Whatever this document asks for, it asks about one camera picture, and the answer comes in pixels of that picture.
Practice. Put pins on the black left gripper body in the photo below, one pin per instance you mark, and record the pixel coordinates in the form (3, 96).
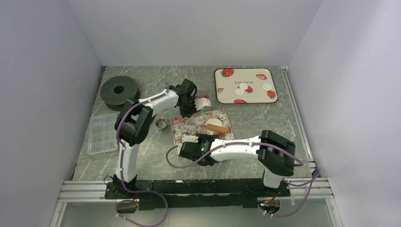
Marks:
(188, 109)

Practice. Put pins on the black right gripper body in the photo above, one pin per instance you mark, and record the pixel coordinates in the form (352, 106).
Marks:
(201, 138)

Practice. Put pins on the floral print tray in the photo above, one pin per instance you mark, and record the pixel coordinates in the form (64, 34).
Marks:
(197, 124)

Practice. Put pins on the wooden rolling pin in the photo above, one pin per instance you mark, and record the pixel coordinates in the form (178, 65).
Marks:
(216, 130)

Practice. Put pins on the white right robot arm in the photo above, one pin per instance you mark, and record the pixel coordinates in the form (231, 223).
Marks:
(275, 152)

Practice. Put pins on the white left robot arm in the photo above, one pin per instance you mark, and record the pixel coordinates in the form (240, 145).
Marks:
(135, 118)

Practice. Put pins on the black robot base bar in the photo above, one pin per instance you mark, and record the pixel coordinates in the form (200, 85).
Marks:
(155, 194)

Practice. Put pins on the strawberry print tray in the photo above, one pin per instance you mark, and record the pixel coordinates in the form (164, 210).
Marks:
(228, 79)

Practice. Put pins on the round white wrapper left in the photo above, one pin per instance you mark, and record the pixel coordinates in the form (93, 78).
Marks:
(239, 91)

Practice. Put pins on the round white wrapper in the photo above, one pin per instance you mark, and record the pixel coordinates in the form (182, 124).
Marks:
(239, 91)
(243, 86)
(267, 87)

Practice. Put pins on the round white wrapper middle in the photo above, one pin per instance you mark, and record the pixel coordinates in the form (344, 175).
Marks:
(243, 86)

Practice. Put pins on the black filament spool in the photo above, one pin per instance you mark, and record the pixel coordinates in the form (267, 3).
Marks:
(115, 91)

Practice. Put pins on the round white wrapper right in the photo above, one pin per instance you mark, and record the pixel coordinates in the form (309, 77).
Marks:
(267, 87)

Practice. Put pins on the clear plastic parts box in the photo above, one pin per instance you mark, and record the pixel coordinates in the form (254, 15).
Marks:
(101, 134)

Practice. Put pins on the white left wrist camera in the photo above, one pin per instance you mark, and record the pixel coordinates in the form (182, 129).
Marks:
(202, 103)

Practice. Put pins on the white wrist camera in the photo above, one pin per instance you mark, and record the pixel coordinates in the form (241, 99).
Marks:
(202, 103)
(189, 138)

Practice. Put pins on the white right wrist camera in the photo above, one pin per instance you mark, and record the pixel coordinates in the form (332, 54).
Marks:
(189, 138)

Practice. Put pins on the aluminium frame rail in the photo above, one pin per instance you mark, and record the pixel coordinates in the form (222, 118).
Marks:
(82, 191)

